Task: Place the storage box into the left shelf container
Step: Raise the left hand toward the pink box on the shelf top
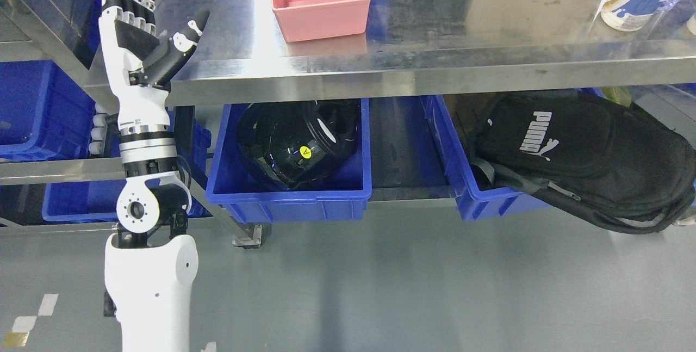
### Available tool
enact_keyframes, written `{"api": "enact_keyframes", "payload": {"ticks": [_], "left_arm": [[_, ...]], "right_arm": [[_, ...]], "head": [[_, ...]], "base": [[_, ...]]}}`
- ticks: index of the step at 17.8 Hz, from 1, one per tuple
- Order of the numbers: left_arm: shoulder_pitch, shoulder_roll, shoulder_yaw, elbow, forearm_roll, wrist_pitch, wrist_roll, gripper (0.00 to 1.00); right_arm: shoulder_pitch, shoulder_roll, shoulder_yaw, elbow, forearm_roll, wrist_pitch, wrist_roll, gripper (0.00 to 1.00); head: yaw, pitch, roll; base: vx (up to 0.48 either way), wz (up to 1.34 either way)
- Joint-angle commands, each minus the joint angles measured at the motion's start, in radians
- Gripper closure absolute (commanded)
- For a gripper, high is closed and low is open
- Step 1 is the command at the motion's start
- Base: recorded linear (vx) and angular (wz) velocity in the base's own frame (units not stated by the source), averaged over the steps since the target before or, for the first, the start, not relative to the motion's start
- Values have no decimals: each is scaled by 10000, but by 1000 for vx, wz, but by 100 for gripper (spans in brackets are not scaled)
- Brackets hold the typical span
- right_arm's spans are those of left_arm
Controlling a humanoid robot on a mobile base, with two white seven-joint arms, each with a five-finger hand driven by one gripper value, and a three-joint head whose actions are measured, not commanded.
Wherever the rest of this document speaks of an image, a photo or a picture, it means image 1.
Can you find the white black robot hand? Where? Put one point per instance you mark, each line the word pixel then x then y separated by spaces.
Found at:
pixel 139 61

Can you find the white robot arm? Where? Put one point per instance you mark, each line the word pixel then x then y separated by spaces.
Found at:
pixel 150 264

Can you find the blue bin far left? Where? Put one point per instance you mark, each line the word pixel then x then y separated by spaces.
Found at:
pixel 44 114

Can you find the blue bin lower left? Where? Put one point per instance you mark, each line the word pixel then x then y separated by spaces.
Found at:
pixel 94 201

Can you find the black glossy helmet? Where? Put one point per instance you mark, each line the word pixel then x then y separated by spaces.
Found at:
pixel 289 146

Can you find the table caster wheel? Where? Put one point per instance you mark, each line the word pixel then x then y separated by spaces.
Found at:
pixel 251 235

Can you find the blue bin with helmet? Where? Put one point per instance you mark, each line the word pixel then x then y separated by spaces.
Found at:
pixel 344 196

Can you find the stainless steel table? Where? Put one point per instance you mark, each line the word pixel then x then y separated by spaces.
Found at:
pixel 418 48

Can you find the blue bin with backpack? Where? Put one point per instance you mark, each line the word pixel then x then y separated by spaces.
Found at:
pixel 450 119

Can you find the black Puma backpack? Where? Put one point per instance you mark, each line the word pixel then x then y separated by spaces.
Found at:
pixel 608 164

